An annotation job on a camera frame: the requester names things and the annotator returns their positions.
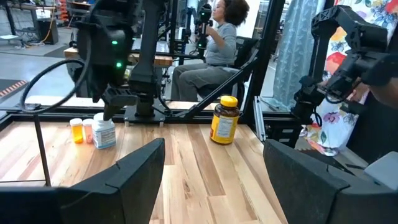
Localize black looped cable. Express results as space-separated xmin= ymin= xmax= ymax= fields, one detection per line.
xmin=19 ymin=58 xmax=91 ymax=113

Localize black office chair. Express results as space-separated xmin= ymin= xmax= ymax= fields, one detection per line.
xmin=198 ymin=35 xmax=259 ymax=105

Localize person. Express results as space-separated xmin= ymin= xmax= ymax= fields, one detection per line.
xmin=170 ymin=0 xmax=251 ymax=102

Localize small orange pill vial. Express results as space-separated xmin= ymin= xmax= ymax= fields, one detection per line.
xmin=69 ymin=118 xmax=85 ymax=144

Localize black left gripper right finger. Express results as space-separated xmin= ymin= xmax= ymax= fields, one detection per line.
xmin=262 ymin=138 xmax=398 ymax=224

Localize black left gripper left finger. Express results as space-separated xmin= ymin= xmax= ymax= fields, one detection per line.
xmin=0 ymin=138 xmax=166 ymax=224

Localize floral curtain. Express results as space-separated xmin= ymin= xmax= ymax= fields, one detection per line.
xmin=300 ymin=0 xmax=398 ymax=157

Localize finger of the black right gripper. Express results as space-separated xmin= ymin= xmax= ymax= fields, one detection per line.
xmin=101 ymin=86 xmax=140 ymax=122

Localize wooden background table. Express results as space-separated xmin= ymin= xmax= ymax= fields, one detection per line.
xmin=63 ymin=46 xmax=174 ymax=68

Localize grey camera box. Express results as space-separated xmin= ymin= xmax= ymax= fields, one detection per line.
xmin=363 ymin=151 xmax=398 ymax=191

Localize white bottle blue label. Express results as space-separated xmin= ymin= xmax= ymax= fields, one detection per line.
xmin=91 ymin=112 xmax=117 ymax=150

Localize black aluminium rig frame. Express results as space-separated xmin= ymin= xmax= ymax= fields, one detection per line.
xmin=0 ymin=0 xmax=299 ymax=144

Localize silver aluminium bar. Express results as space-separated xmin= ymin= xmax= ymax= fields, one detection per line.
xmin=252 ymin=95 xmax=267 ymax=142

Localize wooden shelf black metal frame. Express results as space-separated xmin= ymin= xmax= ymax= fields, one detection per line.
xmin=0 ymin=104 xmax=52 ymax=188

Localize brown bottle yellow cap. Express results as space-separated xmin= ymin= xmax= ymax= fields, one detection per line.
xmin=210 ymin=95 xmax=241 ymax=146

